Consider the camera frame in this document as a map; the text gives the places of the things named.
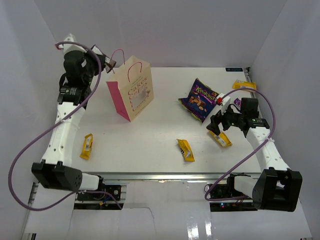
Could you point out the brown candy wrapper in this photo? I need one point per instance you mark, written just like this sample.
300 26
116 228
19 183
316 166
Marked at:
109 64

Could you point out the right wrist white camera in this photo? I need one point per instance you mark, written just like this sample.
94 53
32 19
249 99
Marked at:
222 102

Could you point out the aluminium table front rail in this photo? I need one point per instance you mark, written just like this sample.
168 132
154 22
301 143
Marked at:
158 176

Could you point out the yellow snack packet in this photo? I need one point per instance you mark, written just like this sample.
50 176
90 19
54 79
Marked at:
87 147
221 139

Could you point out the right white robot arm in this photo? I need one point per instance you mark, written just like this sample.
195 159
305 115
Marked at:
278 187

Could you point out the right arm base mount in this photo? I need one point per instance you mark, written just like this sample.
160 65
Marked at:
222 191

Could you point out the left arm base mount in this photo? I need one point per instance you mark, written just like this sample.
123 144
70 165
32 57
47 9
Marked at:
105 197

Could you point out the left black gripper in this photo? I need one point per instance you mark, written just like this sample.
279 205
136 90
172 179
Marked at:
90 56

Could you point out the paper bag with pink handles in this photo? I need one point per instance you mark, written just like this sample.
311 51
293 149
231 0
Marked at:
131 87

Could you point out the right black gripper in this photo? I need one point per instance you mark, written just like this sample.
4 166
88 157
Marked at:
216 120

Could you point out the yellow M&M packet centre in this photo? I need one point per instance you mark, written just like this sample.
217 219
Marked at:
186 150

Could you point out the purple Krokant snack bag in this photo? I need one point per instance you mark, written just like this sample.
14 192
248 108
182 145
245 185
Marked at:
200 101

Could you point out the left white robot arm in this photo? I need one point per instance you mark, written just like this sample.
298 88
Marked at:
55 170

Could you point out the dark snack bar right edge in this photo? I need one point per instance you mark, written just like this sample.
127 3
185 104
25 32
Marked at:
237 102

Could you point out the yellow snack packet far corner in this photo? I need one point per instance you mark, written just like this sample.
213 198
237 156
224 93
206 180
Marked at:
244 85

